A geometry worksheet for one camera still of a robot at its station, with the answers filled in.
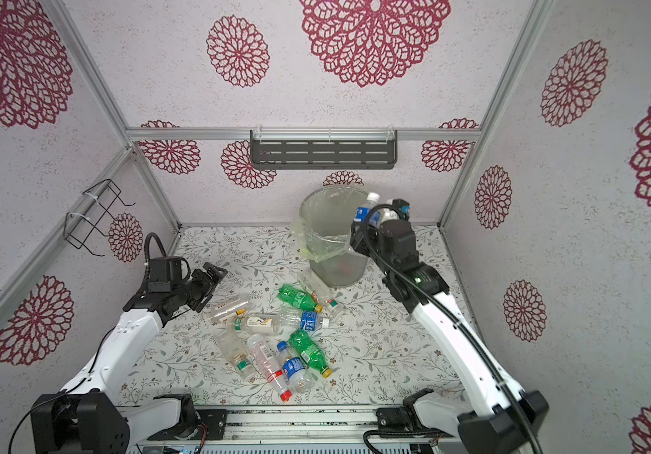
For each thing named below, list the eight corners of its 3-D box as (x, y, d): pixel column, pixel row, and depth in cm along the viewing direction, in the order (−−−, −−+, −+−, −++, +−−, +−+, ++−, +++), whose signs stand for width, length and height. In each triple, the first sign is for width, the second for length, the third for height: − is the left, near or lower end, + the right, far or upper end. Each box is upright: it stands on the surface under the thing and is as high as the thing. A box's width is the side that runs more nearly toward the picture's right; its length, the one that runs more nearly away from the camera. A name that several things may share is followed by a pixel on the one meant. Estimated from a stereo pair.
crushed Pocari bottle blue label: (277, 329, 93) (275, 321, 88) (282, 314, 96) (280, 305, 92) (326, 338, 91) (326, 330, 86) (329, 322, 94) (330, 314, 90)
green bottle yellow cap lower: (319, 385, 82) (319, 379, 78) (289, 342, 91) (287, 334, 86) (334, 373, 84) (335, 366, 80) (304, 332, 93) (303, 324, 88)
